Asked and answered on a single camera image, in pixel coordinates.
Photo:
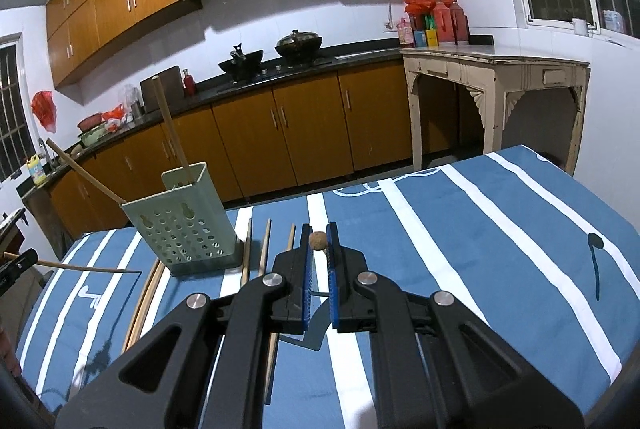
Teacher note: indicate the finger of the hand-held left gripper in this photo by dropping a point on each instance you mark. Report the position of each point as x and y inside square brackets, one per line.
[15, 268]

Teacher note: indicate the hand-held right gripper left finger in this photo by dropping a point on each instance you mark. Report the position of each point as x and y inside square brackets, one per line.
[307, 289]

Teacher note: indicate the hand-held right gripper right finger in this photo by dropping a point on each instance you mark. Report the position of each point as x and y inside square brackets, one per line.
[334, 289]

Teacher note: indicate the green perforated utensil holder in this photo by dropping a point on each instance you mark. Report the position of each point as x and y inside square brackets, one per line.
[185, 229]

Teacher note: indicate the yellow detergent bottle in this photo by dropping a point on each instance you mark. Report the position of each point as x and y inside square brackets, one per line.
[36, 171]

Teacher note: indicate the metal faucet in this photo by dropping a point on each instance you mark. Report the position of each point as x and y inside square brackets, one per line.
[50, 161]

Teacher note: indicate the blue white striped tablecloth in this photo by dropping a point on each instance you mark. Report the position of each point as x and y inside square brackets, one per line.
[475, 234]

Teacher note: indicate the pale green basin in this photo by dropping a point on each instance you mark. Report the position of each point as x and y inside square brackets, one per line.
[95, 136]

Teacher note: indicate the wooden base cabinets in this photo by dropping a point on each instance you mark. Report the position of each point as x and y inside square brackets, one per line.
[310, 129]

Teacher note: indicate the red hanging plastic bag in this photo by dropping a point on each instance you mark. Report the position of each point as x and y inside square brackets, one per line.
[44, 109]

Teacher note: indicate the red bowl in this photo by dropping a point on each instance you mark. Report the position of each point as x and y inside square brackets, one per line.
[90, 122]

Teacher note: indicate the clear plastic bag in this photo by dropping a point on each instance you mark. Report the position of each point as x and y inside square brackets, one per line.
[131, 99]

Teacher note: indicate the gas stove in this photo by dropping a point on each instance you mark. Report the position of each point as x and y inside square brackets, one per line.
[280, 68]

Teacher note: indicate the black pot with spatula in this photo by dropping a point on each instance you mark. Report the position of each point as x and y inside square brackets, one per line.
[242, 64]

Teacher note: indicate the small red bottle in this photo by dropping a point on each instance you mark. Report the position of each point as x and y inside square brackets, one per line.
[189, 84]

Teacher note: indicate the dark cutting board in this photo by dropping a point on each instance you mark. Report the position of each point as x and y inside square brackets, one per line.
[174, 86]

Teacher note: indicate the black wok with lid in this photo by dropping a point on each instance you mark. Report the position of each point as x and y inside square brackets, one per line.
[298, 43]

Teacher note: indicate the cream wooden table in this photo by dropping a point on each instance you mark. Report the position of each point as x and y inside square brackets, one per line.
[450, 68]

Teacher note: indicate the pink bottle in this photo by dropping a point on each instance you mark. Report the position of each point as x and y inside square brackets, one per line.
[405, 34]

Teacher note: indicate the yellow blue box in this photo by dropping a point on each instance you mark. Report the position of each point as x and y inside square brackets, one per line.
[425, 39]

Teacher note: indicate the red oil bottle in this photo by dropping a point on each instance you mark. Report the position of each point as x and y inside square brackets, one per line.
[442, 26]
[460, 26]

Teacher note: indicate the white cup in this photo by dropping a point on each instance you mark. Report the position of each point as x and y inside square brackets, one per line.
[580, 26]

